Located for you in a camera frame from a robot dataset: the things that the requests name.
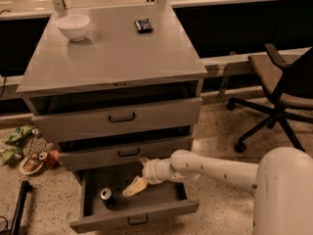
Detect white bowl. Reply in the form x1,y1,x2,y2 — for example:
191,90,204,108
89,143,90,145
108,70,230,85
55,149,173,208
56,15,90,41

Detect black stand bar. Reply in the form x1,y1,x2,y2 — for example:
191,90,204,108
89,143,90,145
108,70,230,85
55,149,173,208
9,180,32,235

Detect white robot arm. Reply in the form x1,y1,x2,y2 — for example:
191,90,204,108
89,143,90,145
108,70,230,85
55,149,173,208
122,147,313,235

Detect red soda can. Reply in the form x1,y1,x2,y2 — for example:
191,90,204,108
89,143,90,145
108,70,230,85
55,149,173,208
39,152,56,168

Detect grey drawer cabinet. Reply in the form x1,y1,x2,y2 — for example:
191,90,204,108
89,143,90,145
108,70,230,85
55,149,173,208
15,3,208,181

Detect green chip bag upper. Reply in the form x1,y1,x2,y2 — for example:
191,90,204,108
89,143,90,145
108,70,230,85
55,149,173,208
6,124,35,144

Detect green chip bag lower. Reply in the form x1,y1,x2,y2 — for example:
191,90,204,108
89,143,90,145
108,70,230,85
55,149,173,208
0,146,23,165

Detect green chip bag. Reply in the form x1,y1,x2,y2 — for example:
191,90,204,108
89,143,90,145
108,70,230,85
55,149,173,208
6,124,35,144
0,146,23,165

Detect grey middle drawer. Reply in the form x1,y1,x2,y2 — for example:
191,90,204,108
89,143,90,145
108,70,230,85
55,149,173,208
59,126,193,171

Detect grey top drawer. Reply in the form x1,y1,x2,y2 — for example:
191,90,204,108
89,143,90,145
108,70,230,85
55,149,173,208
32,80,201,143

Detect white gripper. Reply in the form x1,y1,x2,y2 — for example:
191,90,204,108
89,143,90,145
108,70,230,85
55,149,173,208
122,158,172,197

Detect black office chair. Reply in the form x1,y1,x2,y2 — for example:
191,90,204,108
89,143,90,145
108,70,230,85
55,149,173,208
226,44,313,153

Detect white round dish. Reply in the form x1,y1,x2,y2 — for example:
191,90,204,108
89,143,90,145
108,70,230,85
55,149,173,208
19,158,42,175

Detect blue pepsi can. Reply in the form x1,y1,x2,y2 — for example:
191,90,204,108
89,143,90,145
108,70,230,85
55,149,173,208
100,188,116,210

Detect grey bottom drawer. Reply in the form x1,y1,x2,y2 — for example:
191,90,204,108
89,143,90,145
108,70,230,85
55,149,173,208
69,162,199,234

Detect grey drawer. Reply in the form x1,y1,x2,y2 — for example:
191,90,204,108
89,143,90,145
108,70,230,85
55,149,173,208
59,126,193,171
32,80,201,143
69,162,199,234

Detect black cable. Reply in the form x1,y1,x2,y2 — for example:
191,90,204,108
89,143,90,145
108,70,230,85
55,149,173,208
0,215,10,234

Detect dark snack packet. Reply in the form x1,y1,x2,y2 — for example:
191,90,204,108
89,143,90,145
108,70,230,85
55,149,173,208
134,19,154,33

